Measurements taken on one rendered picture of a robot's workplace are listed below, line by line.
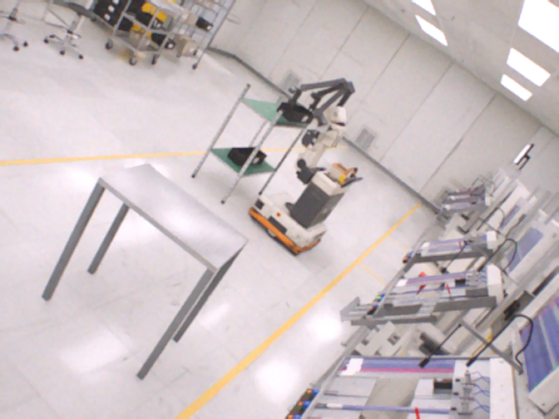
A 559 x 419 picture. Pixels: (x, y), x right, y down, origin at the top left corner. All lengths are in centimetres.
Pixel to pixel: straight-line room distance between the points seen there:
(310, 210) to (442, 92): 762
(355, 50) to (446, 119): 272
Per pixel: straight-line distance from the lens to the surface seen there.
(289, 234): 474
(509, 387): 193
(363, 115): 1208
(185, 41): 906
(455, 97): 1180
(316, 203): 464
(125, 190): 238
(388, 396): 338
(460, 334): 470
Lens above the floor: 188
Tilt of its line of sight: 20 degrees down
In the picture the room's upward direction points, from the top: 35 degrees clockwise
